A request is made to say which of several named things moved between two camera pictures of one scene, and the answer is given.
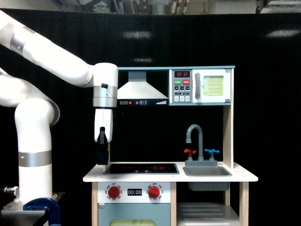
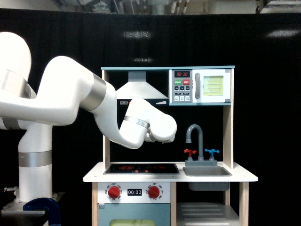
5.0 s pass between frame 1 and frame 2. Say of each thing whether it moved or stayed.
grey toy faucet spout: stayed
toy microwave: stayed
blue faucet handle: stayed
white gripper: moved
